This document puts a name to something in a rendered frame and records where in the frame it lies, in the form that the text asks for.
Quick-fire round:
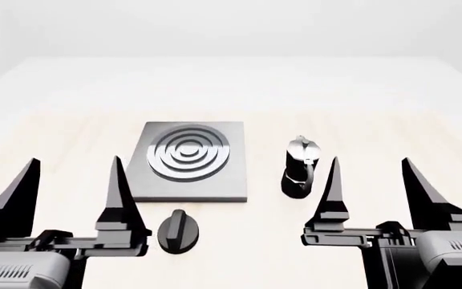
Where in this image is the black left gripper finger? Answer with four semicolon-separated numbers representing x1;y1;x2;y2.
0;157;42;242
94;155;153;246

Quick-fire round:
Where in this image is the black and silver moka pot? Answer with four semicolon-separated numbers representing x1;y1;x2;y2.
280;135;322;200

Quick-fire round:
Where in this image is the black oval stove knob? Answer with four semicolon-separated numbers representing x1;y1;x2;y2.
156;209;201;255

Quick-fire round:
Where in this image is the grey square stove plate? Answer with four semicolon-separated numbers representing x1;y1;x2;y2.
128;120;249;204

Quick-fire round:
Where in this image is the grey left gripper camera box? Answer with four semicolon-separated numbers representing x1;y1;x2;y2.
0;250;72;289

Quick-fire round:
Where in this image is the grey gripper camera box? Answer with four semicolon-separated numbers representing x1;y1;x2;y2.
414;230;462;289
0;250;72;289

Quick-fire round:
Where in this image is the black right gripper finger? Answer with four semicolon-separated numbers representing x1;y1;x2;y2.
401;157;462;232
305;156;352;233

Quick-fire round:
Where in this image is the grey right gripper camera box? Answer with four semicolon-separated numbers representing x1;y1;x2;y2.
414;230;462;289

